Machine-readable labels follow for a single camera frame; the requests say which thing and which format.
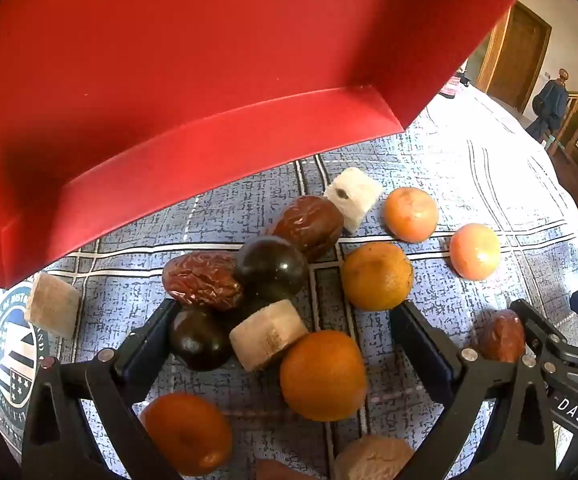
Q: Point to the wooden door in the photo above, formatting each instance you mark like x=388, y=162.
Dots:
x=516, y=55

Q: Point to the dark blue jacket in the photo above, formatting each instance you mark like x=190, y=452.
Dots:
x=549, y=105

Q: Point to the banana slice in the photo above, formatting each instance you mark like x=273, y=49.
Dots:
x=266, y=335
x=371, y=458
x=51, y=302

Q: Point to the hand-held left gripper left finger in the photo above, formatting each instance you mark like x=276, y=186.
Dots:
x=141, y=355

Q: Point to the checkered cloth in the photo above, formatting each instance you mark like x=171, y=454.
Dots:
x=455, y=85

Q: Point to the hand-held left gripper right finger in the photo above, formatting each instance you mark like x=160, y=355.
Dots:
x=421, y=347

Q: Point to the blue plaid tablecloth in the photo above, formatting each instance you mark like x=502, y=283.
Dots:
x=469, y=170

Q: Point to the red tray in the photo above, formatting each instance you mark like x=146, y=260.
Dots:
x=194, y=85

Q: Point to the dark plum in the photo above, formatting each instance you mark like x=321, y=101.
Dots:
x=199, y=337
x=271, y=267

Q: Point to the orange mandarin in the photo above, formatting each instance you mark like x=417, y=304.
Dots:
x=376, y=275
x=475, y=251
x=410, y=213
x=324, y=375
x=186, y=432

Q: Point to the white fruit cube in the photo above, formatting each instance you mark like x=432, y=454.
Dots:
x=353, y=199

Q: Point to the red date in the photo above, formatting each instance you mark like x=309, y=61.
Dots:
x=309, y=225
x=279, y=471
x=204, y=280
x=501, y=335

